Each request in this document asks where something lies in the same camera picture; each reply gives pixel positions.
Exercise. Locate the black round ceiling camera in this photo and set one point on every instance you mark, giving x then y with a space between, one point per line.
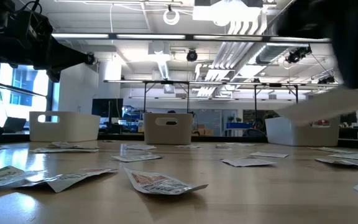
91 59
192 56

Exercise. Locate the blue storage bin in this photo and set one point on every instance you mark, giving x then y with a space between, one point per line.
238 125

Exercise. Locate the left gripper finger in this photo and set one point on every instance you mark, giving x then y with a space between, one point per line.
68 57

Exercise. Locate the white long packet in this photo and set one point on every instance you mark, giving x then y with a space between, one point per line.
322 107
140 147

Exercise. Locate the cardboard box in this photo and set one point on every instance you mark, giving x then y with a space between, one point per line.
204 130

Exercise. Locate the grey white small packet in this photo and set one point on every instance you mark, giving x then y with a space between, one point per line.
137 158

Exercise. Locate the black computer monitor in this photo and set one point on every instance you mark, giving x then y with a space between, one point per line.
107 107

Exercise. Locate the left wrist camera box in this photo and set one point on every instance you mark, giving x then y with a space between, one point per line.
33 26

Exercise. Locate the open laptop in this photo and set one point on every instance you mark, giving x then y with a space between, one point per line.
14 124

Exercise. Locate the silver ventilation duct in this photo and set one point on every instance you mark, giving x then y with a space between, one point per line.
269 53

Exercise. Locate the small potted plant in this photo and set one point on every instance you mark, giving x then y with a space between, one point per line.
238 119
231 119

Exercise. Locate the person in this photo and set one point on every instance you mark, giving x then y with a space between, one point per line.
171 111

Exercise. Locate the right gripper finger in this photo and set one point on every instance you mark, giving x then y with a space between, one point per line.
353 74

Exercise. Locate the grey plastic bin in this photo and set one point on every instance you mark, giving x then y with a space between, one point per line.
166 133
303 137

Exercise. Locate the black track spotlight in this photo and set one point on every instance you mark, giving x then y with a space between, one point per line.
295 56
326 80

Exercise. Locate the white plastic bin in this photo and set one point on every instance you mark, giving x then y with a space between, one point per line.
73 127

